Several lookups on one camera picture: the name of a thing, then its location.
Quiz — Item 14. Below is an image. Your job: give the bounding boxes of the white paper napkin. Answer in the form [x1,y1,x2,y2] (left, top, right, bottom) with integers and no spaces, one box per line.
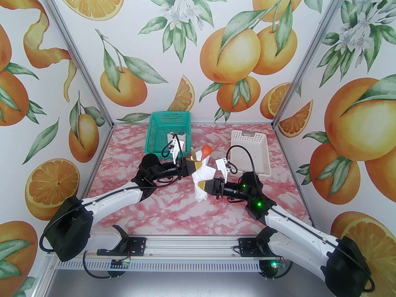
[190,155,217,202]

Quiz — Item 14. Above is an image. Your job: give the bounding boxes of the green plastic basket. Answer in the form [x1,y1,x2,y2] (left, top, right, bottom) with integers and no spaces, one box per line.
[145,111,193,159]

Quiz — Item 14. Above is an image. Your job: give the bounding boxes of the white plastic basket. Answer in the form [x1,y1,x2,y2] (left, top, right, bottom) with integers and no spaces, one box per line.
[230,130,272,179]

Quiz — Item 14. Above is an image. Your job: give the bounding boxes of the slotted metal strip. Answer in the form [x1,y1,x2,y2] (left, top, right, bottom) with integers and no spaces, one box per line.
[51,259,339,272]

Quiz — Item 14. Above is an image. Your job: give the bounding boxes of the black round device with LED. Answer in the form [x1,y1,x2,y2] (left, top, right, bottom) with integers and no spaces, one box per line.
[259,260,277,279]

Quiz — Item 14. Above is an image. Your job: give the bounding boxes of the black left camera cable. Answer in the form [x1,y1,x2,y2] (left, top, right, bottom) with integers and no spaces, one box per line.
[160,132,181,185]

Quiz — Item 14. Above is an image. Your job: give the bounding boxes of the black camera cable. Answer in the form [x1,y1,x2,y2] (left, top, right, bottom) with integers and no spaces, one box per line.
[160,132,181,185]
[227,145,257,179]

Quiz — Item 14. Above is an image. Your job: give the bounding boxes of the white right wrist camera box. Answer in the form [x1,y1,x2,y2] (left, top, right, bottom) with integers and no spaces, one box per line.
[216,158,231,183]

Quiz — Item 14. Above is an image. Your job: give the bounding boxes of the black right camera cable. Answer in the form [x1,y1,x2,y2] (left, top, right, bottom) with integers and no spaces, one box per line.
[227,145,257,179]

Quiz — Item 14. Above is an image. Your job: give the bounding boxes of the aluminium frame rear bar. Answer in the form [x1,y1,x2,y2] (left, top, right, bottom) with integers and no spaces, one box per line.
[111,122,276,126]

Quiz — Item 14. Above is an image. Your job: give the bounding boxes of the aluminium mounting rail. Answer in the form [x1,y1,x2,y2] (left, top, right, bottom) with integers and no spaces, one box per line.
[46,232,341,260]

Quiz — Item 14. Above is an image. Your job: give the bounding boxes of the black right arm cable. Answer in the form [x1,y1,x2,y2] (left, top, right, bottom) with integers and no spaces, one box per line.
[260,252,375,293]

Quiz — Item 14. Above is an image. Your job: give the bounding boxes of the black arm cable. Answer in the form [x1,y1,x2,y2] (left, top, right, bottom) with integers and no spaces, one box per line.
[40,228,130,281]
[260,252,375,293]

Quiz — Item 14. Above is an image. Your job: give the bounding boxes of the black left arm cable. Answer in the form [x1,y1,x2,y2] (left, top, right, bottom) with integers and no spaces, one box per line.
[40,228,130,281]

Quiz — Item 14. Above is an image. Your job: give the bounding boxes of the aluminium frame post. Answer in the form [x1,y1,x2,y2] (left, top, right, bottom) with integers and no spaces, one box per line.
[271,0,361,128]
[37,0,115,128]

